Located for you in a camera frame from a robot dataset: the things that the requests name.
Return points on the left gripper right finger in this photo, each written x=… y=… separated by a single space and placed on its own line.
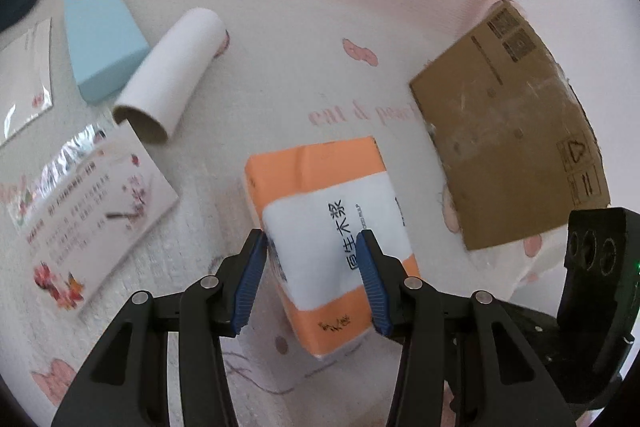
x=440 y=356

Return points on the white paper roll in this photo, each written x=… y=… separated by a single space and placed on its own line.
x=156 y=96

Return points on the floral card in sleeve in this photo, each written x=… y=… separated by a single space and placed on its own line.
x=89 y=223

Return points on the light blue box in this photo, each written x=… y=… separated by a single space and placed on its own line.
x=105 y=44

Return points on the orange white tissue pack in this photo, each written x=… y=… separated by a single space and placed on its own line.
x=313 y=201

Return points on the brown cardboard box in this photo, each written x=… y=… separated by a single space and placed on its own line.
x=517 y=149

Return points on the pink hello kitty bedsheet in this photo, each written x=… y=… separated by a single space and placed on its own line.
x=296 y=72

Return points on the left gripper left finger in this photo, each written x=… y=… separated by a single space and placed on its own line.
x=125 y=379

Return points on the dark navy oval case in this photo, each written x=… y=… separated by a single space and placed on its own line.
x=12 y=11

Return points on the white card sleeve upper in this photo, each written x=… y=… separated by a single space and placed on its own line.
x=25 y=80

